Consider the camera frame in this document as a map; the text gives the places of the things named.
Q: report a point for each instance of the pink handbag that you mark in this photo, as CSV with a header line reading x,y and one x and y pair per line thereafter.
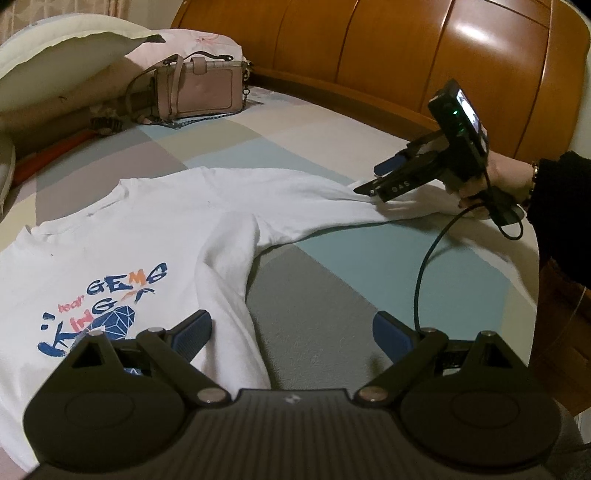
x,y
198,92

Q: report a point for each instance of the pink floral pillow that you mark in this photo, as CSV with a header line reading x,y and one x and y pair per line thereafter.
x,y
203,44

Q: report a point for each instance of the wooden headboard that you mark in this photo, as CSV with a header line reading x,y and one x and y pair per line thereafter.
x,y
369,46

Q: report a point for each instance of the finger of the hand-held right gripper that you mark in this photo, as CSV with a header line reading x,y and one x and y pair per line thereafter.
x,y
390,166
401,184

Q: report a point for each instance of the wooden bedside cabinet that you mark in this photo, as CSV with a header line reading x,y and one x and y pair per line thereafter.
x,y
563,346

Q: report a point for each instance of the cream pillow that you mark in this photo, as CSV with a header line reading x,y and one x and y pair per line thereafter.
x,y
55,69

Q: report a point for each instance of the person's right hand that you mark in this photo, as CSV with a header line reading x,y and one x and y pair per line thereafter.
x,y
508,177

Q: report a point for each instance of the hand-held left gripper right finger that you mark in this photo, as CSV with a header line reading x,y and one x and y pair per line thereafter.
x,y
390,334

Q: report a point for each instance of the white printed long-sleeve shirt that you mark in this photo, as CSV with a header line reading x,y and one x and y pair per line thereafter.
x,y
138,240

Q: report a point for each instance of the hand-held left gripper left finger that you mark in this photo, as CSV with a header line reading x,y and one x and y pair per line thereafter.
x,y
194,334

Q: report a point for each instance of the grey cushion with hole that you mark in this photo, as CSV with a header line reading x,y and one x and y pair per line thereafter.
x,y
5,175

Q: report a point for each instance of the red orange cloth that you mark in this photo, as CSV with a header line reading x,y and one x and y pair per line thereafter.
x,y
51,157

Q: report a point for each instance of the person's grey clothed leg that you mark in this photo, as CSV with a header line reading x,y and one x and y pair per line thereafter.
x,y
575,429

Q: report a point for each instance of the beige pillow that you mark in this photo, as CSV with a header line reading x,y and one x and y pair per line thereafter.
x,y
106,85

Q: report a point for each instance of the grey brown pillow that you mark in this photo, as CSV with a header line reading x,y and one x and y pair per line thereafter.
x,y
55,134

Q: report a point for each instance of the person's right forearm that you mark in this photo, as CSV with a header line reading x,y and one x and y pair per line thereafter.
x,y
563,207

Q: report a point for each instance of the bed with patchwork sheet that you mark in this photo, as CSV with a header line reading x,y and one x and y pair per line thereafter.
x,y
323,286

